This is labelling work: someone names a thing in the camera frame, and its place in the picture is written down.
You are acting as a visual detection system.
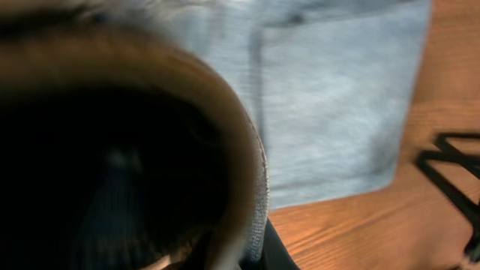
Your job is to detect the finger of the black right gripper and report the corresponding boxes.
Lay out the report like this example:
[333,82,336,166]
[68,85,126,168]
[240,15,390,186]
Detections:
[415,132,479,263]

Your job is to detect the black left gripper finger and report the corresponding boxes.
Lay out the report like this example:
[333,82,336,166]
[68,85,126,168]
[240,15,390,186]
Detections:
[262,220,300,270]

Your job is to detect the light blue denim jeans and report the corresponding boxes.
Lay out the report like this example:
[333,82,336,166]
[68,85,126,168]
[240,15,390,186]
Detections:
[0,0,432,270]

